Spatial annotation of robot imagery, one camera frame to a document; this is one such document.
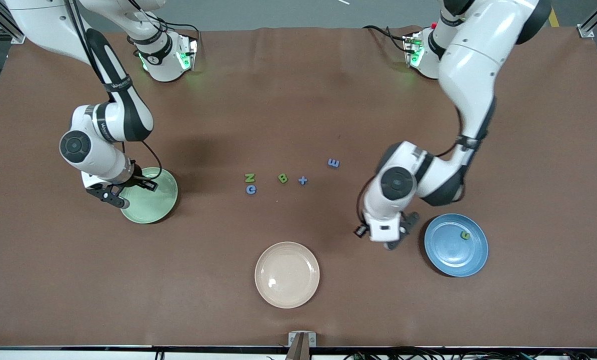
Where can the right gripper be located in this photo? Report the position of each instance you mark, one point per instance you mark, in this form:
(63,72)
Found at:
(138,179)

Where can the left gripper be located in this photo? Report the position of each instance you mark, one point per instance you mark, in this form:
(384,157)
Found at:
(361,230)

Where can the blue foam letter m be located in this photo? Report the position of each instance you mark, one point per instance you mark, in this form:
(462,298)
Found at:
(333,163)

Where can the blue foam letter x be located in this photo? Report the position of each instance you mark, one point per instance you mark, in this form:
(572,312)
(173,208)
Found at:
(303,180)

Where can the green foam letter B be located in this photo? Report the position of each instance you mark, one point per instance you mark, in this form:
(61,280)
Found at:
(282,178)

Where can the green foam letter n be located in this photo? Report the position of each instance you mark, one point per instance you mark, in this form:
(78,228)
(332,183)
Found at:
(250,178)
(465,235)

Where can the blue foam letter G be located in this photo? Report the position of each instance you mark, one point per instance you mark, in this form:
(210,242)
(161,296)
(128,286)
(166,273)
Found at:
(250,190)

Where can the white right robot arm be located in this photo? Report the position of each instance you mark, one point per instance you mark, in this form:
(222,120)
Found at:
(38,25)

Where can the green plate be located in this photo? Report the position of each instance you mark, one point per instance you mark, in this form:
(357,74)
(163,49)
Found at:
(153,207)

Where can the beige plate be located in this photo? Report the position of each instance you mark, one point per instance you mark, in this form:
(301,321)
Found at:
(287,275)

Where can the blue plate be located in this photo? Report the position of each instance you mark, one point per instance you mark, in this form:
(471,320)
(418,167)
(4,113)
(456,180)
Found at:
(453,260)

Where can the brown table mat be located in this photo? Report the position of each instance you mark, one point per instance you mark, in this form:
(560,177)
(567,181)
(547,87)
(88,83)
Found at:
(78,275)

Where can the white panel strip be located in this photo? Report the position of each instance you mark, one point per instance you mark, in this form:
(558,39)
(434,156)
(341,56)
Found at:
(53,356)

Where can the yellow floor tape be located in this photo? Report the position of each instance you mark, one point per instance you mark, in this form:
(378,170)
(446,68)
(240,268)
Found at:
(555,20)

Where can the metal mount bracket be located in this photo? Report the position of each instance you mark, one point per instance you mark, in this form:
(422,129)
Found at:
(301,350)

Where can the black table edge rail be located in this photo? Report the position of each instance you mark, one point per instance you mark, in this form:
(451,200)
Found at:
(203,348)

